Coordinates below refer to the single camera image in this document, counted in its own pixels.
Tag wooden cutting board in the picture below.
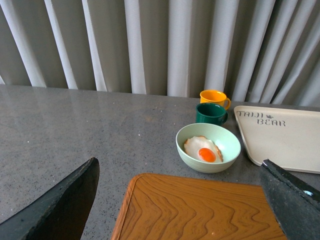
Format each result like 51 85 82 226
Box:
111 173 285 240

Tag fake fried egg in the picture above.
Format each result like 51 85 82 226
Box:
184 136 224 163

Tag cream bear tray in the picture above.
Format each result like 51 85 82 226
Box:
233 105 320 174

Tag dark green mug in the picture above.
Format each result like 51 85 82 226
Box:
195 102 229 126

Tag light green bowl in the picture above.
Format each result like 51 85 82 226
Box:
175 123 241 173

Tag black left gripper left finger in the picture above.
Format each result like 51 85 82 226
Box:
0 157 100 240

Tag yellow mug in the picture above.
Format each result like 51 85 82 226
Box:
199 89 231 110

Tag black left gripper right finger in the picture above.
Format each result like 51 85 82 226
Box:
259 159 320 240

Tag grey white curtain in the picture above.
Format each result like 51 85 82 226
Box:
0 0 320 107

